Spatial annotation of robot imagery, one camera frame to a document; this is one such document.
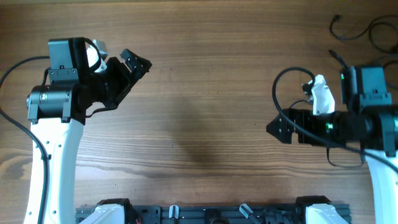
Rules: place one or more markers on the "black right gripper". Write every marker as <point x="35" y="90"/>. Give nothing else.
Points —
<point x="294" y="126"/>

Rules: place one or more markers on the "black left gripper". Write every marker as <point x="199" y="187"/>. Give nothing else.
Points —
<point x="115" y="66"/>

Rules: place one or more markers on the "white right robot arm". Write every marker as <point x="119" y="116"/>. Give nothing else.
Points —
<point x="363" y="91"/>

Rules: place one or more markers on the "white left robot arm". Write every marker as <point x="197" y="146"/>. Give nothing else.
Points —
<point x="80" y="74"/>

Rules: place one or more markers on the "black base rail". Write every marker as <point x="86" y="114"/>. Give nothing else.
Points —
<point x="307" y="209"/>

